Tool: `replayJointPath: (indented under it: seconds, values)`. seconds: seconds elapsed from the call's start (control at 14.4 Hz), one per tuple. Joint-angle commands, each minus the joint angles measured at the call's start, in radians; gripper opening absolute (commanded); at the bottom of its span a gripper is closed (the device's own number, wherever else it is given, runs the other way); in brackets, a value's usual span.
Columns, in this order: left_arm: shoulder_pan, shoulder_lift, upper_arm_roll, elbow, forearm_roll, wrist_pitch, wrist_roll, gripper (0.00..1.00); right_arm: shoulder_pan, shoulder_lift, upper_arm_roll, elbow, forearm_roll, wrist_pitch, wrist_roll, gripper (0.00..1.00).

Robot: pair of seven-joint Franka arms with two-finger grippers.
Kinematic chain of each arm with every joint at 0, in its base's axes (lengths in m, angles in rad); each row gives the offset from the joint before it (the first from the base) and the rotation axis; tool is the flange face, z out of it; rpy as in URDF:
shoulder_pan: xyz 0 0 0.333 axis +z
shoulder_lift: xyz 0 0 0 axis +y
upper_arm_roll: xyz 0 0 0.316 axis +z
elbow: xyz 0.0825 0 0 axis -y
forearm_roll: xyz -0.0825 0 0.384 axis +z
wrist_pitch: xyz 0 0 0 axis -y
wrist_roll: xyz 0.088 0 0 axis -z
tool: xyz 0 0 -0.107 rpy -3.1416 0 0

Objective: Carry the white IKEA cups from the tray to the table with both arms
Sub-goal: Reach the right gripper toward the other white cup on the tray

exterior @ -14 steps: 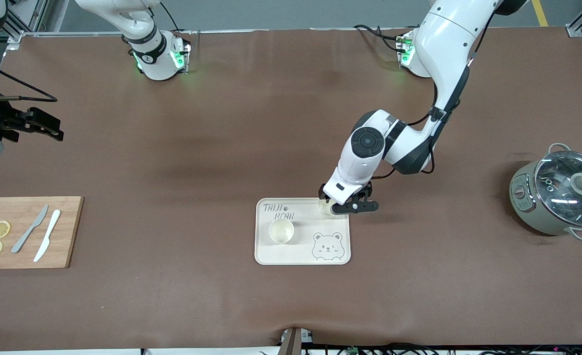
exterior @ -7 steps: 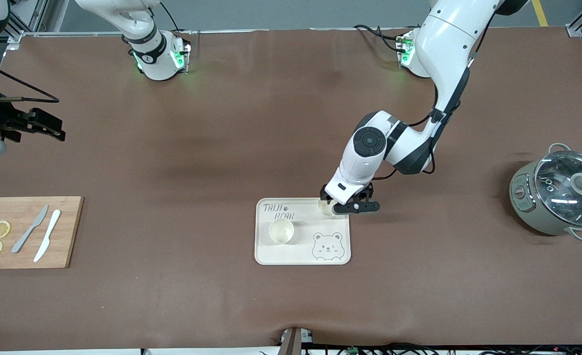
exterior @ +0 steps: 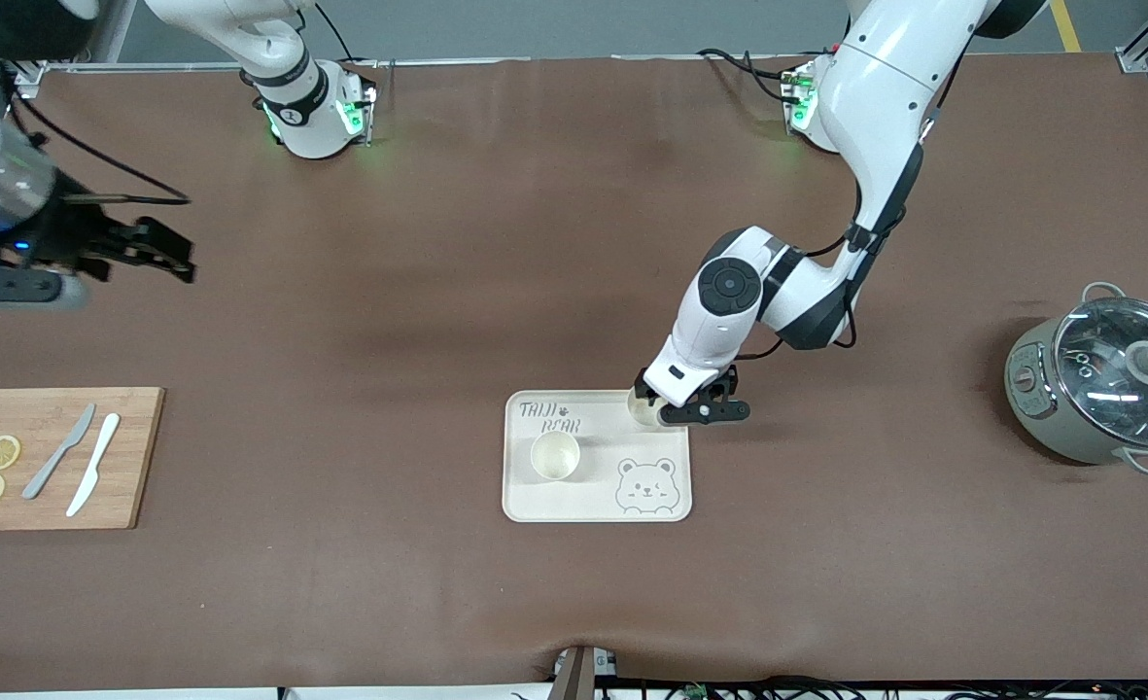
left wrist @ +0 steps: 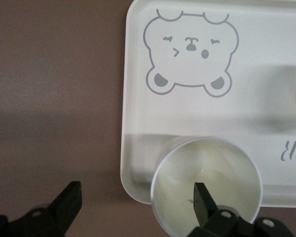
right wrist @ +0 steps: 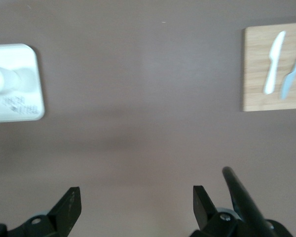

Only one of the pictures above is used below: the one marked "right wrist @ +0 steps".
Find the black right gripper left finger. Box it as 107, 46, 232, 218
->
7, 187, 83, 237

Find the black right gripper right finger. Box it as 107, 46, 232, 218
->
189, 185, 240, 237

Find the grey plastic knife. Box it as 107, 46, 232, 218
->
280, 41, 296, 100

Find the cream bear print tray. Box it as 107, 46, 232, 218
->
0, 43, 45, 123

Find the bamboo cutting board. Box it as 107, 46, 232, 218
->
241, 21, 296, 112

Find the white plastic knife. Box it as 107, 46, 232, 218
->
263, 31, 286, 95

